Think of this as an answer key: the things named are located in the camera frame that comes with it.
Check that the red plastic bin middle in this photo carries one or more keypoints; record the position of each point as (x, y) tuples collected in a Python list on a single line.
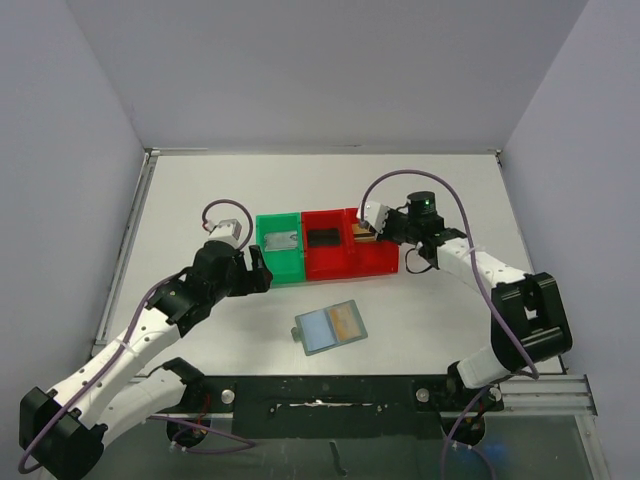
[(327, 263)]

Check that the green plastic bin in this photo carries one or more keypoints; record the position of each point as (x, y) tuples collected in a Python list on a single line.
[(287, 266)]

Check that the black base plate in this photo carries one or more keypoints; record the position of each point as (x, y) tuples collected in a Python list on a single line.
[(338, 407)]

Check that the grey-green card holder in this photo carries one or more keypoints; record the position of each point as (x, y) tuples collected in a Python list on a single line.
[(314, 331)]

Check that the red plastic bin right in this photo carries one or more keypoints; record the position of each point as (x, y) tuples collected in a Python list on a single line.
[(368, 257)]

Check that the gold card from holder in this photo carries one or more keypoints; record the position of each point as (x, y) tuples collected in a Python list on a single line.
[(362, 235)]

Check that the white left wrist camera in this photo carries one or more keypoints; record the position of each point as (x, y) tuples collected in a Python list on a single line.
[(227, 231)]

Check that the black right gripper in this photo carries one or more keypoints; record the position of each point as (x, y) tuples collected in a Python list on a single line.
[(385, 226)]

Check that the silver VIP card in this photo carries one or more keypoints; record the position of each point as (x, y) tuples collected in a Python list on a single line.
[(281, 241)]

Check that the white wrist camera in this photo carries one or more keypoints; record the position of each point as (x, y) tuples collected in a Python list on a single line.
[(227, 231), (373, 216)]

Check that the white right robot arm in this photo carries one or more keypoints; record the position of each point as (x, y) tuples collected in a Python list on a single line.
[(528, 320)]

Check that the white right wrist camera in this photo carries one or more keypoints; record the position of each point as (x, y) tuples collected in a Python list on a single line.
[(373, 216)]

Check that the black card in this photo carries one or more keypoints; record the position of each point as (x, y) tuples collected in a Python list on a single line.
[(319, 238)]

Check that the red plastic bin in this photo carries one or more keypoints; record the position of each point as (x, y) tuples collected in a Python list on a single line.
[(368, 257), (327, 263)]

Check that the aluminium frame rail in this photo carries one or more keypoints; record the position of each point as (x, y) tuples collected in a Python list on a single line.
[(145, 178)]

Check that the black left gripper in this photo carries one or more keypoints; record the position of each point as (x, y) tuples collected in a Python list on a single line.
[(256, 280)]

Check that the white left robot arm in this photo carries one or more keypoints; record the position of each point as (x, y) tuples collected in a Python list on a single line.
[(59, 428)]

